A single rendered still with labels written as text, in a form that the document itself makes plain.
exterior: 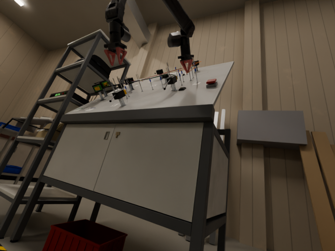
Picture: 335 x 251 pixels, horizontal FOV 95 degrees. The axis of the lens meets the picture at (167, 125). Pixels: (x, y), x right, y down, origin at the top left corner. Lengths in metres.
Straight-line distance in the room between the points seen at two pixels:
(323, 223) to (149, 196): 2.09
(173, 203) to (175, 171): 0.12
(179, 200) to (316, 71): 3.52
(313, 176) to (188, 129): 2.14
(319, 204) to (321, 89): 1.90
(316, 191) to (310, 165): 0.33
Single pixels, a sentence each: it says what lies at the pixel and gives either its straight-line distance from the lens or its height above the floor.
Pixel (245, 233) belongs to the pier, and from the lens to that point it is 2.67.
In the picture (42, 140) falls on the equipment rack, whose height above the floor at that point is 0.64.
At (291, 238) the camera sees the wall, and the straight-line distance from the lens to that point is 2.90.
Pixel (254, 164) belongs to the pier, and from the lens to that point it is 2.71.
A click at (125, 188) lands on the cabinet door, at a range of 0.81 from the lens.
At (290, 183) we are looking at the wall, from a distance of 2.92.
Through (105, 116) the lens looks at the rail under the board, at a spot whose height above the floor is 0.82.
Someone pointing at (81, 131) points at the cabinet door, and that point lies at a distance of 1.24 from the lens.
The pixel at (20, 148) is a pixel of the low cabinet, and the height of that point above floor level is 0.61.
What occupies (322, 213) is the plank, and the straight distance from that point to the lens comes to 2.54.
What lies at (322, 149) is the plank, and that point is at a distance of 2.88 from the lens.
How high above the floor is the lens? 0.51
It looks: 21 degrees up
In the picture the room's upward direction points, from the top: 12 degrees clockwise
